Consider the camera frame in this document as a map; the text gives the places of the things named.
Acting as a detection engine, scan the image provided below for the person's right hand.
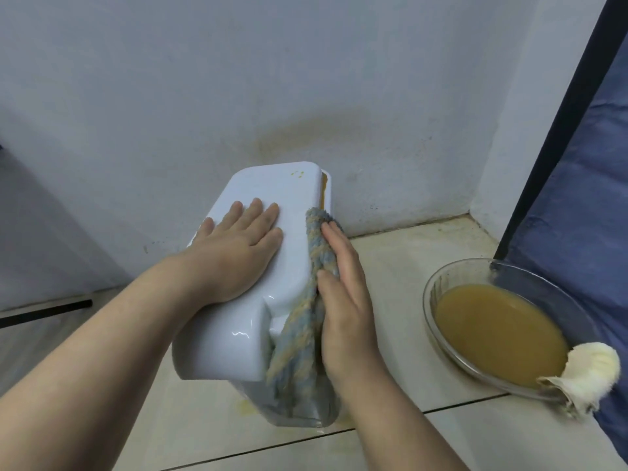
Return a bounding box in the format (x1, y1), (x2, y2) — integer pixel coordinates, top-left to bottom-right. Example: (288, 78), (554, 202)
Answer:
(316, 221), (388, 395)

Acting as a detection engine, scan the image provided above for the person's left hand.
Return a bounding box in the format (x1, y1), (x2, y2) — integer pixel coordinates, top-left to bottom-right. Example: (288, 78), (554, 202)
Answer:
(173, 198), (284, 305)

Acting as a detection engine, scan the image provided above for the white plastic container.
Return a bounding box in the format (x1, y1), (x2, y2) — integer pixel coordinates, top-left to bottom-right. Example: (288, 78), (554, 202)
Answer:
(172, 162), (344, 428)

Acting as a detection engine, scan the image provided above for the blue and tan striped cloth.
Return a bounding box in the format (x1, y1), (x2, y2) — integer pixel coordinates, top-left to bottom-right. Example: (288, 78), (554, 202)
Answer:
(265, 207), (344, 417)

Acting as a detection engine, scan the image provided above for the person's left forearm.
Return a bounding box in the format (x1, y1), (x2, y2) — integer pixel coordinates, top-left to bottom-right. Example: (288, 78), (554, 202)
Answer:
(0, 255), (209, 471)

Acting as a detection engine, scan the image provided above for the person's right forearm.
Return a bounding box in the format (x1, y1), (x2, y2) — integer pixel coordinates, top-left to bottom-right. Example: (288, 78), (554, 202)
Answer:
(341, 368), (469, 471)

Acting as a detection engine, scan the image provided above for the brown liquid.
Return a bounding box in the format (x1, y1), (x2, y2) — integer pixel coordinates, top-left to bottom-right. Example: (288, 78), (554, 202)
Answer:
(435, 284), (571, 387)

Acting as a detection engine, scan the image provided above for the clear glass bowl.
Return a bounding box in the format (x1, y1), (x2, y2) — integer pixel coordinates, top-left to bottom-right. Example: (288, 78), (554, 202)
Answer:
(423, 258), (602, 403)

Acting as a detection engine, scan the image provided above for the black rod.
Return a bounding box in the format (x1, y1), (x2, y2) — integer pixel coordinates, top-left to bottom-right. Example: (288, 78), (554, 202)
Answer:
(0, 299), (93, 330)

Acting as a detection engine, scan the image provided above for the blue fabric cover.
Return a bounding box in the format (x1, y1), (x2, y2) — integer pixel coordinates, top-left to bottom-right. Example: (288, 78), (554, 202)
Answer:
(505, 36), (628, 464)

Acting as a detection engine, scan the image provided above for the crumpled white tissue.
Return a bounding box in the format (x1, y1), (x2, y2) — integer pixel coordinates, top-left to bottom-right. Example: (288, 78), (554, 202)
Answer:
(537, 342), (621, 418)

